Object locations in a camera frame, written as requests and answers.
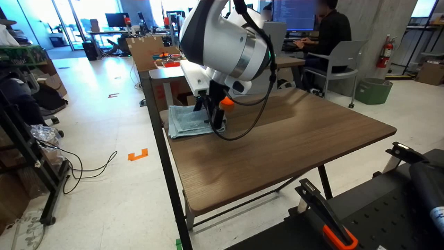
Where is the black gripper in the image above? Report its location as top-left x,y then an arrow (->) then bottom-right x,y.
193,79 -> 228,131

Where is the light blue towel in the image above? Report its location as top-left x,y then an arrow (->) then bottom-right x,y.
167,104 -> 228,140

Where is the small orange toy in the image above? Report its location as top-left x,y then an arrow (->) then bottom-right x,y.
219,95 -> 236,111

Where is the long wooden side table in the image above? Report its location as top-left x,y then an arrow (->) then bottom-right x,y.
147,54 -> 307,109

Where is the tray of colourful toys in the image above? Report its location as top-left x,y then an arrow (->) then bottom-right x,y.
153,51 -> 185,69

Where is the large cardboard sheet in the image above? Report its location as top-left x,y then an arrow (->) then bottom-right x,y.
125,34 -> 182,73

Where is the grey partition panel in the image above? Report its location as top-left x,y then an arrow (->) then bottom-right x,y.
262,20 -> 289,56

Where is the black desk monitor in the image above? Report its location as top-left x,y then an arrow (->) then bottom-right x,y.
104,11 -> 128,27

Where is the person in black shirt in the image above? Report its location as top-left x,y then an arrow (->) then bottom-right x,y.
293,0 -> 353,70

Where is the grey visitor chair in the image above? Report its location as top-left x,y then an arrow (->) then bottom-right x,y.
300,40 -> 368,109

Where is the dark office chair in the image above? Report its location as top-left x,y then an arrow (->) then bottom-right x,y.
27,81 -> 70,138

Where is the green plastic bin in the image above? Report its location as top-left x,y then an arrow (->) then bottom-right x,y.
354,76 -> 394,105

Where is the black metal rack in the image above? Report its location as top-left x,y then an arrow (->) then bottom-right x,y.
0,84 -> 72,227

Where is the red fire extinguisher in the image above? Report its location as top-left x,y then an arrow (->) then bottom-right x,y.
376,33 -> 397,69

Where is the small cardboard box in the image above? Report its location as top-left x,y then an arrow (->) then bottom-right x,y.
415,61 -> 444,87

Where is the black cylindrical device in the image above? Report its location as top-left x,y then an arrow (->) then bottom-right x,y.
408,159 -> 444,227

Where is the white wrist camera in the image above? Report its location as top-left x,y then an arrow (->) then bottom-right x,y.
179,58 -> 212,97

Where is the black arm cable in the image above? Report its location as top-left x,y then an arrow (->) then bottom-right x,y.
210,0 -> 279,143

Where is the black table frame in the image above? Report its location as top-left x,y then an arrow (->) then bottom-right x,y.
138,70 -> 335,250

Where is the black floor cable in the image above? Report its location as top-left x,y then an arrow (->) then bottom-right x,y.
36,137 -> 119,195

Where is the black orange-handled bar clamp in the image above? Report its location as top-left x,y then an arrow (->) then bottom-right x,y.
294,177 -> 361,250

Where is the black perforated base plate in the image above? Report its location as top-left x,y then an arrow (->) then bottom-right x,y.
226,147 -> 444,250

